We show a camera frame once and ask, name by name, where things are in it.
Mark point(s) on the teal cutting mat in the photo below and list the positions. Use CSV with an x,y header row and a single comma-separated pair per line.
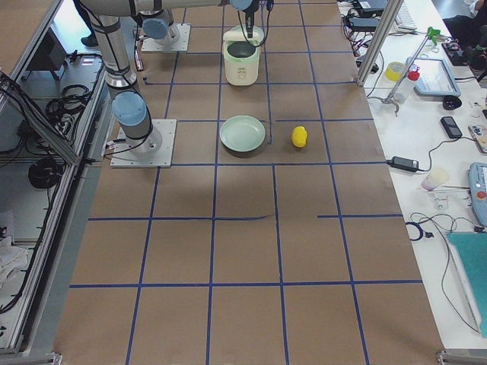
x,y
471,248

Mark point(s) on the black phone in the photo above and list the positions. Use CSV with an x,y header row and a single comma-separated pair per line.
x,y
451,128

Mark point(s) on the white plastic cup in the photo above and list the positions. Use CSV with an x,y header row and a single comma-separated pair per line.
x,y
436,177

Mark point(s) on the aluminium frame post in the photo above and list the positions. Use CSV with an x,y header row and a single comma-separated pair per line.
x,y
386,22

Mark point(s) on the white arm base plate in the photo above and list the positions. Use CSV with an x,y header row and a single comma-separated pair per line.
x,y
155,151
150,46

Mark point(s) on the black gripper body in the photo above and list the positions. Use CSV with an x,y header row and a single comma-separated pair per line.
x,y
249,17

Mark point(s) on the green plate near arm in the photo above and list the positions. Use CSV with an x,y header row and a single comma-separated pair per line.
x,y
242,133

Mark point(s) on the cream rice cooker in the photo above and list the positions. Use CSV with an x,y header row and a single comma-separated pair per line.
x,y
241,58

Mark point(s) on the yellow tape roll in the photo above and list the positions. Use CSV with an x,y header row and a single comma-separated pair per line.
x,y
394,71

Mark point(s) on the yellow toy lemon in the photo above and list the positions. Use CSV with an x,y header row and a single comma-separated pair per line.
x,y
299,136

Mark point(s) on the black power brick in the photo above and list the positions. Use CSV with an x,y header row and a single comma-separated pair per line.
x,y
359,24

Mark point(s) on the blue teach pendant tablet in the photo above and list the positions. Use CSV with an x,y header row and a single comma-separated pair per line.
x,y
435,78

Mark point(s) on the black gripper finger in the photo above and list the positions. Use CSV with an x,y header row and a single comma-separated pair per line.
x,y
249,23

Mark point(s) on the black power adapter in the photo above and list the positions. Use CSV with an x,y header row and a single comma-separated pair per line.
x,y
405,164

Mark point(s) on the person in black clothes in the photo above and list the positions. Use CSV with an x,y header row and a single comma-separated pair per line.
x,y
90,40

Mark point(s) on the metal rod stand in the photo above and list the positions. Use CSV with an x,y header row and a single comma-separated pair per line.
x,y
432,35

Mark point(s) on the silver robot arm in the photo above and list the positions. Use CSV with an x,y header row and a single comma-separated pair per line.
x,y
160,27
128,105

